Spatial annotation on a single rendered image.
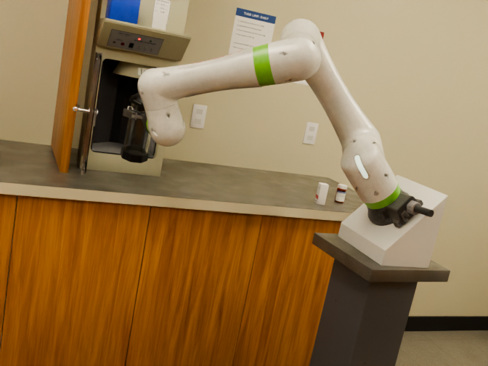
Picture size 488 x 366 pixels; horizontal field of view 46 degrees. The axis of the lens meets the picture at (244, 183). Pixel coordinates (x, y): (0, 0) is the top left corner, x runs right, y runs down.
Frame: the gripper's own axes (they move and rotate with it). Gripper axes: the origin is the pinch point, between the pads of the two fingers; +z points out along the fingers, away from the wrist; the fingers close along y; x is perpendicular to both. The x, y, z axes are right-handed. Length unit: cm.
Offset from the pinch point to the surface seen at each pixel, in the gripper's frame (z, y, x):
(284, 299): -8, -68, 68
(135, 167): 18.7, -4.6, 23.9
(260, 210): -11, -48, 29
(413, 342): 48, -198, 121
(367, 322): -66, -65, 49
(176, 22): 17.9, -11.7, -34.4
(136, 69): 20.9, 0.3, -14.2
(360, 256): -63, -59, 28
